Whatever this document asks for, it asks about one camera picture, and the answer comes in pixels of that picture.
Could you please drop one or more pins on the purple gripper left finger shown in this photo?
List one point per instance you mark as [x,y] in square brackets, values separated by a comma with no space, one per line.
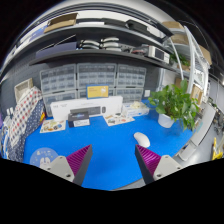
[73,167]

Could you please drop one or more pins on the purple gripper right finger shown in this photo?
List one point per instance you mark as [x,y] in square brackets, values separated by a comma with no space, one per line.
[153,166]

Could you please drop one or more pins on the white computer mouse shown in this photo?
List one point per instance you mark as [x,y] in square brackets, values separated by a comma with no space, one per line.
[142,139]

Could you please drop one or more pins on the blue desk mat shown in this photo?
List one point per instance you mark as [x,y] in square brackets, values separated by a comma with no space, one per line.
[113,163]

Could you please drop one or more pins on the white plant pot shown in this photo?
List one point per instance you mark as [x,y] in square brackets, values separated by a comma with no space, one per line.
[165,121]

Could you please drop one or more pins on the small black box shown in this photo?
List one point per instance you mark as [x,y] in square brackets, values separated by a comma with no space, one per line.
[78,119]

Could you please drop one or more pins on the left sticker sheet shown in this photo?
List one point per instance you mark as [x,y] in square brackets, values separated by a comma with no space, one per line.
[50,126]

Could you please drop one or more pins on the sticker sheet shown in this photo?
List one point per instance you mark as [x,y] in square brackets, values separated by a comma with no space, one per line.
[117,119]
[50,126]

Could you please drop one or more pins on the right sticker sheet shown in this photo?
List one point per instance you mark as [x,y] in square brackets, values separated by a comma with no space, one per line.
[117,119]

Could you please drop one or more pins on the clear plastic container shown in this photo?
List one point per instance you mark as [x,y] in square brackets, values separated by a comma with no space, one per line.
[134,109]

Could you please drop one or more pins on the white keyboard box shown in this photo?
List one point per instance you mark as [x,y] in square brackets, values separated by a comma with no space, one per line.
[95,107]

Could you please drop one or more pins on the green potted plant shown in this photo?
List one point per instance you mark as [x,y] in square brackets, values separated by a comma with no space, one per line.
[176,103]

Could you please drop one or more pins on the patterned fabric bag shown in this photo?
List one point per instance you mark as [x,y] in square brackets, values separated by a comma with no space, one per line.
[28,115]

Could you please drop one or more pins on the yellow card sign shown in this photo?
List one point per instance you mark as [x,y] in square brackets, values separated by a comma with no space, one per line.
[97,91]

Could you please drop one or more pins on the left grey drawer cabinet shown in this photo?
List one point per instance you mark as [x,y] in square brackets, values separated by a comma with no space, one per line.
[58,84]

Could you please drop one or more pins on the grey drawer cabinet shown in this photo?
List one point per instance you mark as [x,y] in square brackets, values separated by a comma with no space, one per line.
[95,74]
[130,82]
[58,84]

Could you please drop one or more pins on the right grey drawer cabinet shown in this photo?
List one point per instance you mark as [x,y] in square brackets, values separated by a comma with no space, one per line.
[130,82]

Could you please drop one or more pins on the middle grey drawer cabinet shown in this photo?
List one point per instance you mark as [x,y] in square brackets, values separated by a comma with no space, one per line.
[95,74]

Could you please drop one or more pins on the white basket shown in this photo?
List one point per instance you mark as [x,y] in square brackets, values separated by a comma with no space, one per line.
[22,89]

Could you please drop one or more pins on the white device on shelf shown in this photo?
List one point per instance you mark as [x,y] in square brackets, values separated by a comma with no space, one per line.
[158,54]

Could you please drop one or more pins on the cardboard box on shelf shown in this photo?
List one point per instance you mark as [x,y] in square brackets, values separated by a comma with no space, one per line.
[61,21]

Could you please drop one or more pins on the grey wall shelf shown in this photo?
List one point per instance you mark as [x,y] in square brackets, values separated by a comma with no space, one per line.
[129,37]

